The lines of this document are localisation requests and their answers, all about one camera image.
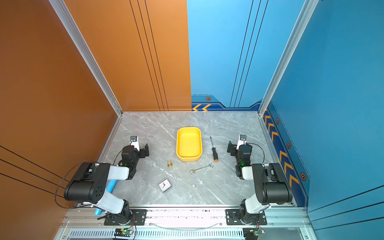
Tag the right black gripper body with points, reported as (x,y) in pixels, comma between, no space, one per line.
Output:
(233,148)

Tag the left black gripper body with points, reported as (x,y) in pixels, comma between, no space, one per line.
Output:
(141,150)

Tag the orange black screwdriver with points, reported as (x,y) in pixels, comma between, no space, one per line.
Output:
(215,154)

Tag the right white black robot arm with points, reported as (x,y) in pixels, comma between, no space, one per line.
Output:
(270,184)

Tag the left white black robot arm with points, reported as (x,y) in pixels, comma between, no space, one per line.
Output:
(89,185)

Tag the yellow plastic bin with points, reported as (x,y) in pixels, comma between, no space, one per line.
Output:
(189,144)

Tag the small square white clock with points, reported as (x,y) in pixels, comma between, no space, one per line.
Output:
(165,185)

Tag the silver open-end wrench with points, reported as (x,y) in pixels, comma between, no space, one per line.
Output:
(201,169)

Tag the green circuit board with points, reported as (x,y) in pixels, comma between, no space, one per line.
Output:
(123,234)

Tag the right small circuit board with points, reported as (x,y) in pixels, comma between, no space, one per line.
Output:
(253,234)

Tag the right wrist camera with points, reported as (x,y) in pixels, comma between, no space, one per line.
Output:
(241,140)

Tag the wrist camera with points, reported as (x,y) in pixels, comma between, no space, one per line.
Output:
(134,142)
(241,140)

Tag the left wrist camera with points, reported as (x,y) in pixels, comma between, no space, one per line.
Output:
(134,142)

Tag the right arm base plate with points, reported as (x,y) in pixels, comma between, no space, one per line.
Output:
(237,217)

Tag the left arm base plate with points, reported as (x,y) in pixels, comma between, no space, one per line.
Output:
(135,217)

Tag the aluminium front rail frame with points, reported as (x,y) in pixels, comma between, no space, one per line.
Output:
(188,223)

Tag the right aluminium corner post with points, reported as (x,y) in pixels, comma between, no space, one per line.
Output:
(301,23)

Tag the aluminium corner post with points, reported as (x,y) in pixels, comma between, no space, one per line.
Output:
(75,34)
(301,23)

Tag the left aluminium corner post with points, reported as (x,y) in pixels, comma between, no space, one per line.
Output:
(75,34)

